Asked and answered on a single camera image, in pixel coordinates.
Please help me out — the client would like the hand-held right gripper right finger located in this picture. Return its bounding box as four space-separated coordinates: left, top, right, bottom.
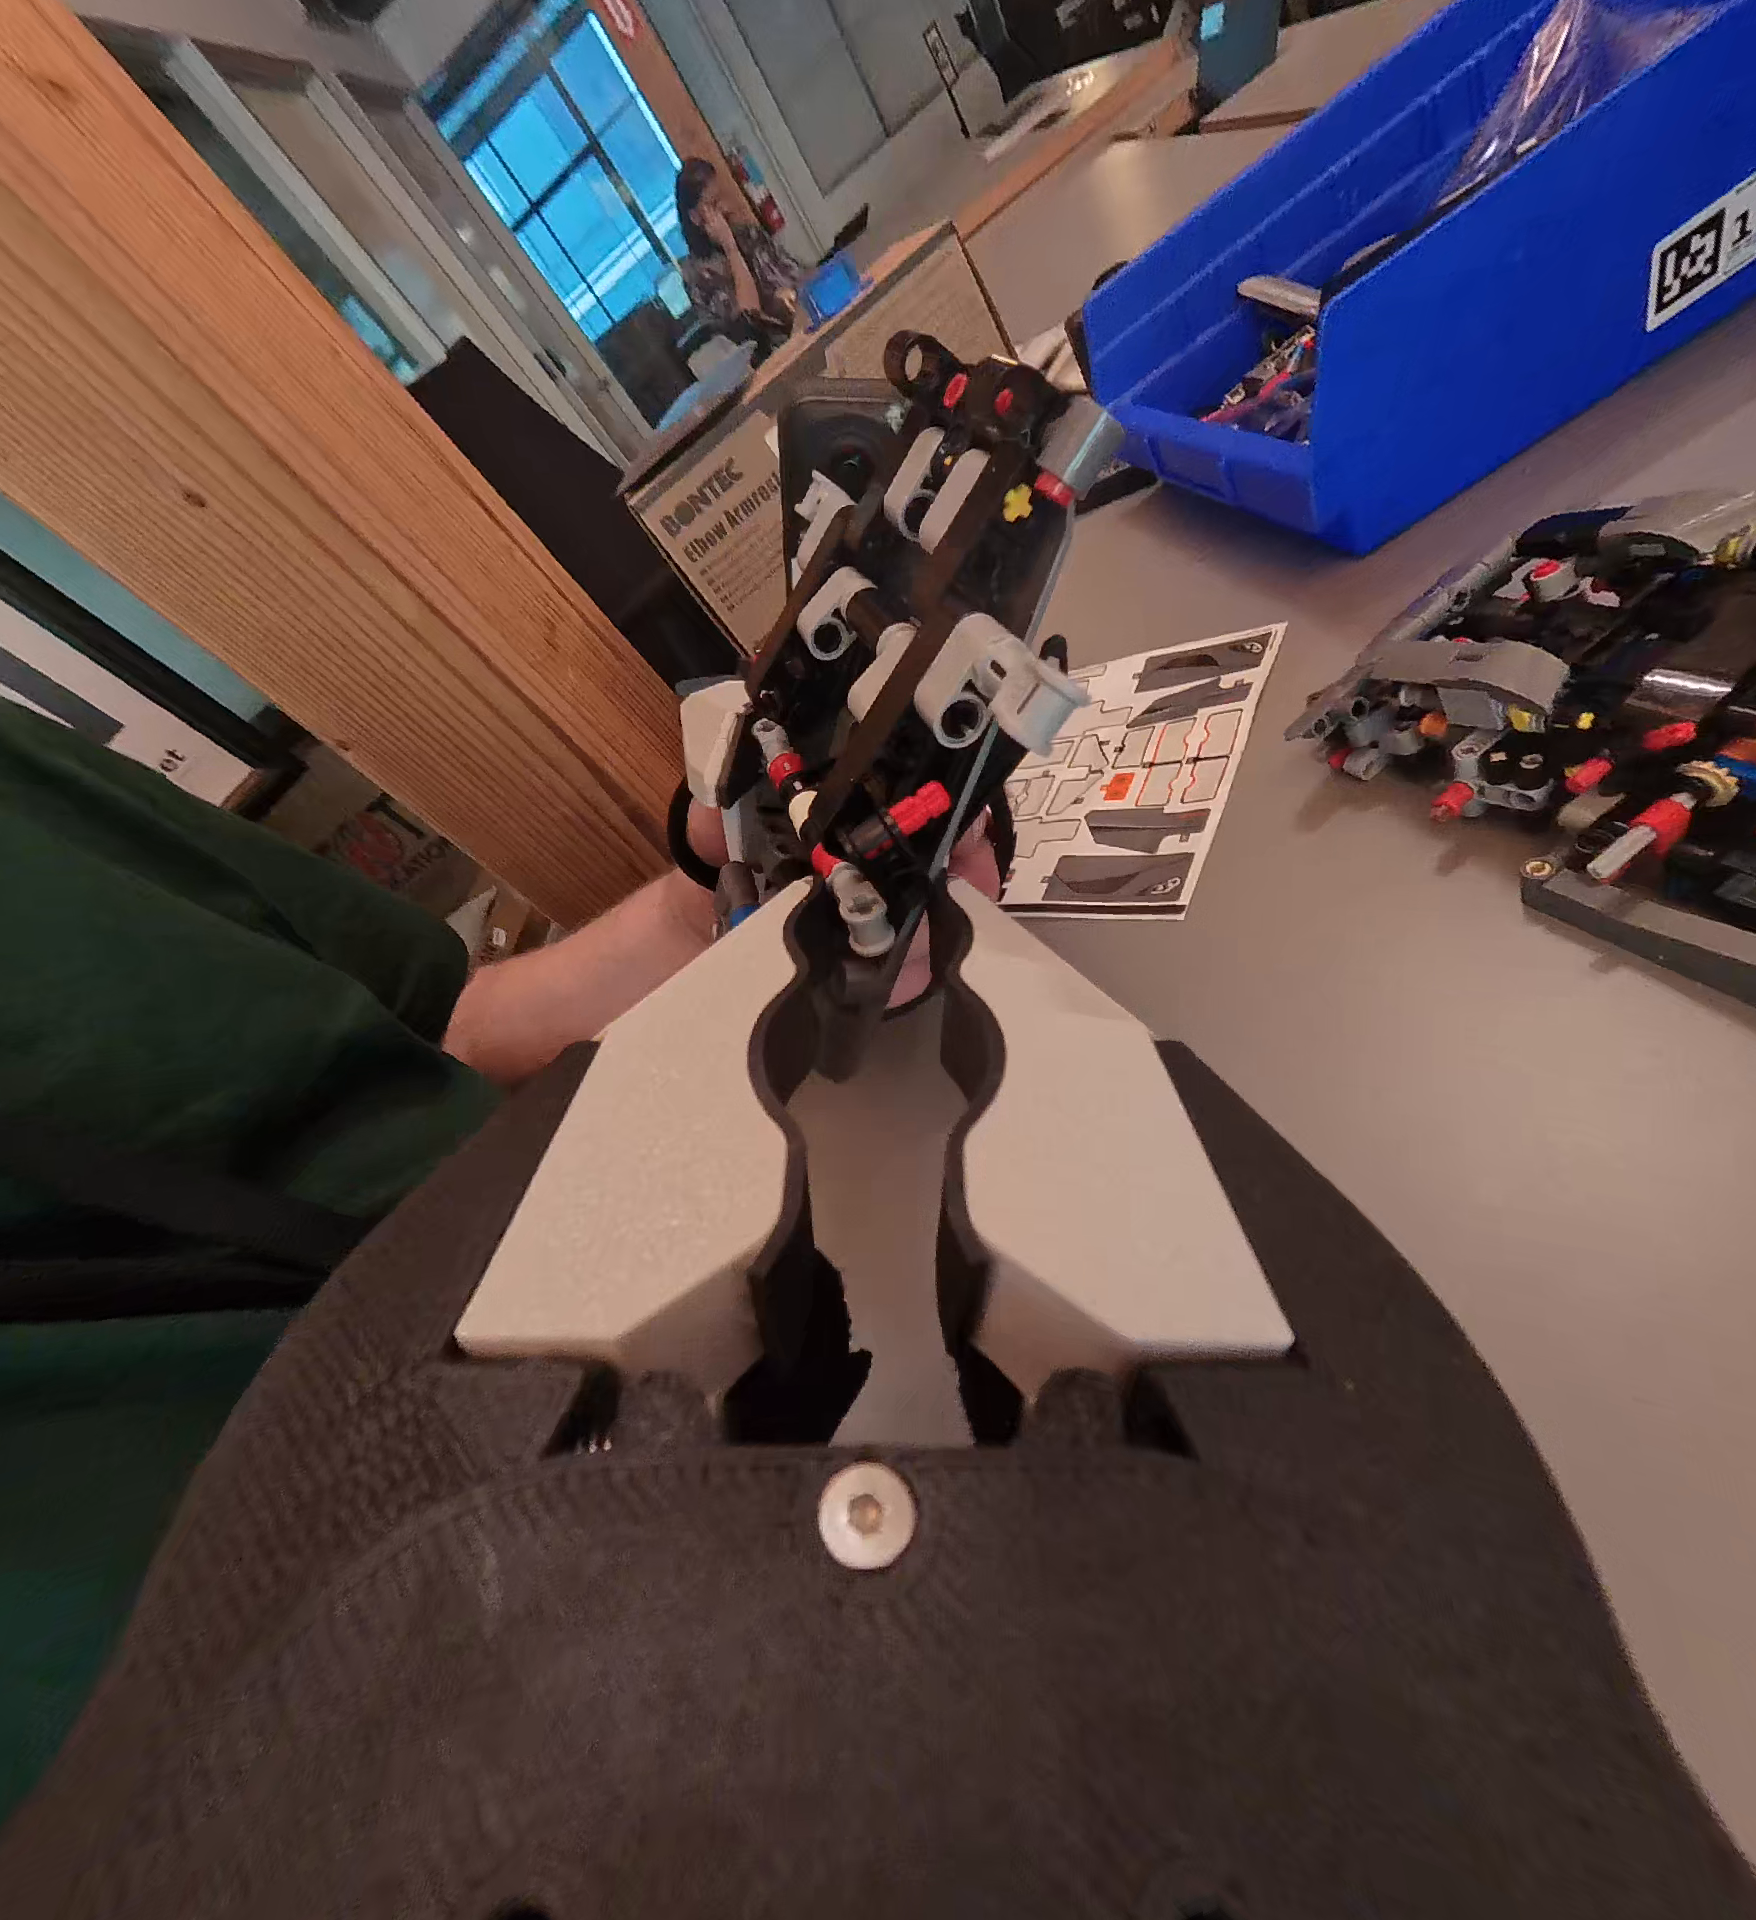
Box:
937 877 1297 1443

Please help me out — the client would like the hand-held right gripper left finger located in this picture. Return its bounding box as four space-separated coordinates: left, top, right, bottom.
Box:
455 877 875 1443

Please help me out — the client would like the small black grey lego subassembly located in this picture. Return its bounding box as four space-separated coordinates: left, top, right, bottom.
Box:
729 326 1128 1084

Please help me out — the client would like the large lego car chassis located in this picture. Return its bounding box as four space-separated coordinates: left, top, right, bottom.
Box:
1286 486 1756 1041

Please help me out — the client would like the lego sticker sheet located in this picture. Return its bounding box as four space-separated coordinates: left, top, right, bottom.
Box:
990 622 1289 919

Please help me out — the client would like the person's left hand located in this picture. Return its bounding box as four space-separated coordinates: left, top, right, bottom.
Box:
601 838 1012 1041

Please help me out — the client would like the printed cardboard box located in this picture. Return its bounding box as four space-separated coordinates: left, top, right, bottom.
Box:
622 222 1024 657

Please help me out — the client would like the cardboard box red print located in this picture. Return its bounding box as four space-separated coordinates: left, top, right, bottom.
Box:
310 786 557 968

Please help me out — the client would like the blue storage bin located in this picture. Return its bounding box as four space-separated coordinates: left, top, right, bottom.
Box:
1082 0 1756 561

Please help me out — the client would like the framed marker sign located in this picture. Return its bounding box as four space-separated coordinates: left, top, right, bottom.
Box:
0 493 303 819

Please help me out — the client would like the clear plastic bag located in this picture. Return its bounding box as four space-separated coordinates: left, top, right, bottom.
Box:
1439 0 1659 182

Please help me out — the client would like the wooden post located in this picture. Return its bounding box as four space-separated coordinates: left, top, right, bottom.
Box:
0 0 687 932

